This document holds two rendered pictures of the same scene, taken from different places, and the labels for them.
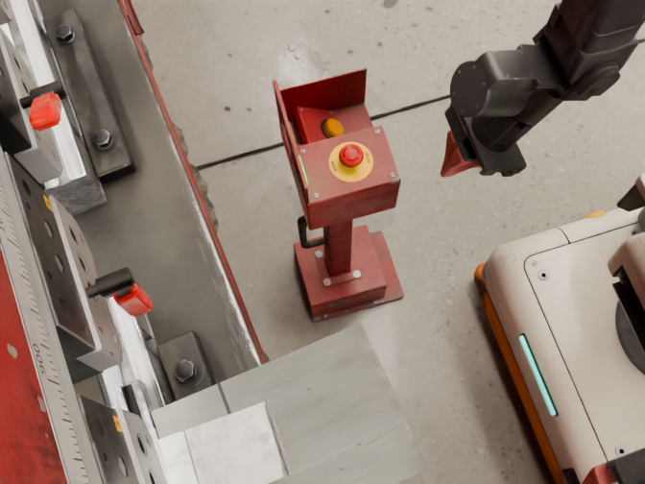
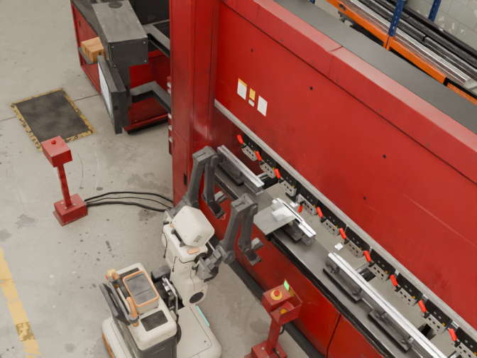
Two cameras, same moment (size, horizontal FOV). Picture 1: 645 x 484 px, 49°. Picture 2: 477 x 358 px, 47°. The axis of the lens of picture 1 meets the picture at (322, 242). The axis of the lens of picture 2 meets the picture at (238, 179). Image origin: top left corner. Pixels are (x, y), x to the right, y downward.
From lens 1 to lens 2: 3.15 m
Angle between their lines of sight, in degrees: 65
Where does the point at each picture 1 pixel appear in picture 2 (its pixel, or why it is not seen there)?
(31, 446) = (294, 163)
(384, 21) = not seen: outside the picture
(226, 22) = not seen: outside the picture
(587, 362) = (189, 318)
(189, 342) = (295, 239)
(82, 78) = (344, 283)
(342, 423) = (264, 221)
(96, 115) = (336, 276)
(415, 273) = not seen: outside the picture
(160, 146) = (320, 276)
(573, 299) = (194, 336)
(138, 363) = (302, 226)
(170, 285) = (304, 251)
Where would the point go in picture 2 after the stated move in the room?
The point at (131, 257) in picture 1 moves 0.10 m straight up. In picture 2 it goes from (314, 254) to (317, 244)
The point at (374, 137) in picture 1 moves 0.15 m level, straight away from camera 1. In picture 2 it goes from (272, 302) to (276, 322)
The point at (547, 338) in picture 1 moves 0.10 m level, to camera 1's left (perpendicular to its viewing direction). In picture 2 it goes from (201, 323) to (215, 319)
